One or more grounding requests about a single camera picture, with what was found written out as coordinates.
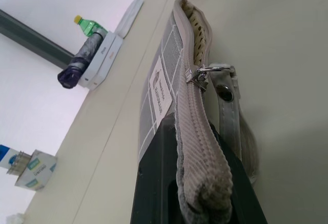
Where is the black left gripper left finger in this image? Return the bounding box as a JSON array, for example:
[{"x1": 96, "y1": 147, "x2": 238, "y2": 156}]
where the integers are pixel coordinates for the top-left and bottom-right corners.
[{"x1": 130, "y1": 114, "x2": 186, "y2": 224}]

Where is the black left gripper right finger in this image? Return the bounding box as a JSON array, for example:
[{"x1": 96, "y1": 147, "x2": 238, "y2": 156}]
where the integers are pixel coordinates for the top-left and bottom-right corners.
[{"x1": 209, "y1": 121, "x2": 269, "y2": 224}]

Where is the grey grid zip pouch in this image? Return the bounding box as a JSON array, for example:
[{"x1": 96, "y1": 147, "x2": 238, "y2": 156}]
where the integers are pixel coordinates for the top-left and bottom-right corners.
[{"x1": 137, "y1": 0, "x2": 261, "y2": 224}]

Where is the teal printed carton box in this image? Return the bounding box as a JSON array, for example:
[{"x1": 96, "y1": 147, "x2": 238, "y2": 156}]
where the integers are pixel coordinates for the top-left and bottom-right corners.
[{"x1": 14, "y1": 149, "x2": 58, "y2": 192}]

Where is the white phone box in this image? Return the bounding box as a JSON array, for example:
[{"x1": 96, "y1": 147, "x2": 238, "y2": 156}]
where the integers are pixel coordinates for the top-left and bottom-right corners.
[
  {"x1": 78, "y1": 31, "x2": 116, "y2": 87},
  {"x1": 88, "y1": 35, "x2": 124, "y2": 91}
]

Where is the clear lidded plastic jar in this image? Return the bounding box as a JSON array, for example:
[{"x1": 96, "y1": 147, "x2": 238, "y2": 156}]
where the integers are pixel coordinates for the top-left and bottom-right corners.
[{"x1": 6, "y1": 150, "x2": 32, "y2": 176}]

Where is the dark folded umbrella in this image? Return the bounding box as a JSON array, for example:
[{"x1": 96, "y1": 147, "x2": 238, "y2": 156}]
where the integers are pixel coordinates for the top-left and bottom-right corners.
[{"x1": 57, "y1": 30, "x2": 106, "y2": 90}]

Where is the blue and white box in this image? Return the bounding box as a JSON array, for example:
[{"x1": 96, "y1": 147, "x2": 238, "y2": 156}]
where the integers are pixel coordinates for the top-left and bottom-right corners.
[{"x1": 0, "y1": 144, "x2": 20, "y2": 170}]

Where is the green plastic bottle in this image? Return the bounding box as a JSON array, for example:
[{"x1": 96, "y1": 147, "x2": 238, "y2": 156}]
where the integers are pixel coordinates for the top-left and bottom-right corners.
[{"x1": 74, "y1": 15, "x2": 109, "y2": 38}]

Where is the white tissue pack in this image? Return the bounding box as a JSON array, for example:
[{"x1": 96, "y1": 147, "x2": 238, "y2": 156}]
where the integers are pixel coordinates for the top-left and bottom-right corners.
[{"x1": 114, "y1": 0, "x2": 144, "y2": 39}]

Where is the dark grey wall rail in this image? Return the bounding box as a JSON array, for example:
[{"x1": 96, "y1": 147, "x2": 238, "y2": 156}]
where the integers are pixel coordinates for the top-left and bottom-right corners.
[{"x1": 0, "y1": 8, "x2": 75, "y2": 70}]

